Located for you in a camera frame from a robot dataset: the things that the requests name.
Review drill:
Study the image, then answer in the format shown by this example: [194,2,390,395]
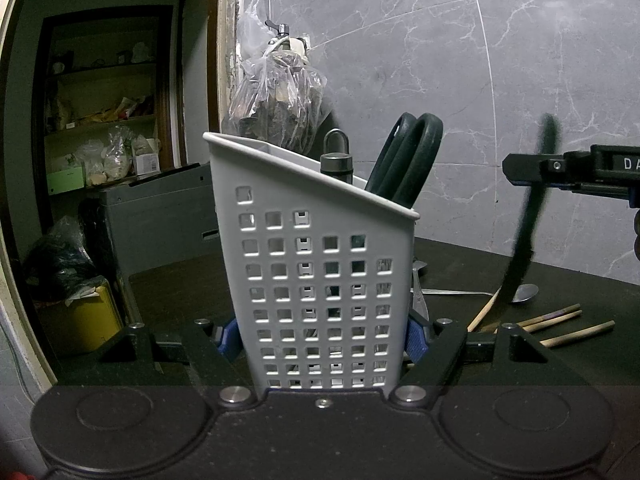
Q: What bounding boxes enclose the metal spoon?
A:
[419,283,541,305]

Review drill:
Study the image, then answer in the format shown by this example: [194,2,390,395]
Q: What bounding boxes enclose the white cardboard box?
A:
[132,152,161,176]

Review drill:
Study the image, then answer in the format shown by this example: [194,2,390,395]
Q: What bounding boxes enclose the green box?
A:
[48,167,86,196]

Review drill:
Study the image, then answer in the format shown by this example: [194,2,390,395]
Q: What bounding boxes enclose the black long utensil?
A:
[504,114,560,306]

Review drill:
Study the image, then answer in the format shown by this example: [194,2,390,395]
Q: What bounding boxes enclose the hanging clear plastic bag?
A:
[221,0,328,153]

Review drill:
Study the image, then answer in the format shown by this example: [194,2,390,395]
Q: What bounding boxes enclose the wooden shelf unit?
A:
[32,6,176,196]

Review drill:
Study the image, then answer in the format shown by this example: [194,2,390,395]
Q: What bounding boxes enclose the dark cylindrical tool with loop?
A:
[320,129,355,186]

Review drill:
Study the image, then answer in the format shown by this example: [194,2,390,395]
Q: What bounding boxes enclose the grey cabinet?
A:
[97,162,223,281]

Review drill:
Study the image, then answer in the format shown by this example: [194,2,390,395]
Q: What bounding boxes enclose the metal wall faucet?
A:
[264,19,308,58]

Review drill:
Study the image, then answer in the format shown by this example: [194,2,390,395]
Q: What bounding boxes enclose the black trash bag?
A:
[22,215,106,306]

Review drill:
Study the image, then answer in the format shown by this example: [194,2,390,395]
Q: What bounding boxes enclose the yellow box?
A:
[37,280,126,356]

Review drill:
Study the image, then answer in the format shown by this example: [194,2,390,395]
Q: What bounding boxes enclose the purple banded wooden chopstick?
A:
[515,303,582,327]

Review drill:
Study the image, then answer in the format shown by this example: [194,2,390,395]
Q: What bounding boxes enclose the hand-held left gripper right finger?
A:
[390,317,581,407]

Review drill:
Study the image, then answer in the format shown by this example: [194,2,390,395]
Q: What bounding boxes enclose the small clear plastic bag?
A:
[85,127,135,186]

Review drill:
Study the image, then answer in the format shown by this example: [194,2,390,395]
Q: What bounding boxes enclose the white perforated utensil holder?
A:
[202,131,420,393]

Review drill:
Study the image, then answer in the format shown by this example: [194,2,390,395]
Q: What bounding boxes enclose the dark green handled scissors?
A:
[364,111,445,209]

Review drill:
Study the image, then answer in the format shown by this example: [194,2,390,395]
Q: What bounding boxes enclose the white door frame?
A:
[0,0,58,388]

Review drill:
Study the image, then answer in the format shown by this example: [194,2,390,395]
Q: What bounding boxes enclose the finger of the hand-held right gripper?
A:
[502,152,591,190]

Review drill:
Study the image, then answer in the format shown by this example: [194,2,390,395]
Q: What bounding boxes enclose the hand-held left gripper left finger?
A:
[70,316,261,407]

